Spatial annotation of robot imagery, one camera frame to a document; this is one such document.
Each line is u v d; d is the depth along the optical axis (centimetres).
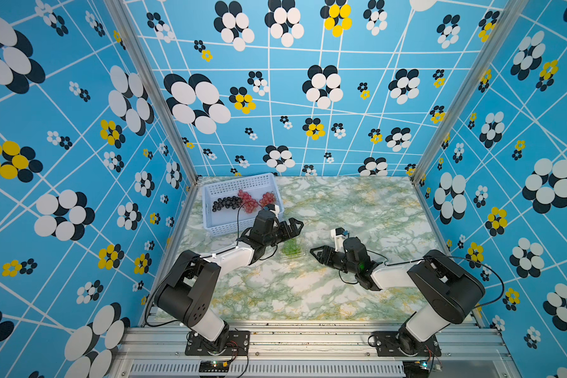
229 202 105
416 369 70
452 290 46
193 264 50
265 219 69
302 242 96
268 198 108
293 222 81
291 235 79
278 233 80
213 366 72
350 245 72
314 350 73
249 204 107
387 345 72
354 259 71
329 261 79
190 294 45
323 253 82
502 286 45
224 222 99
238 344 73
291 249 93
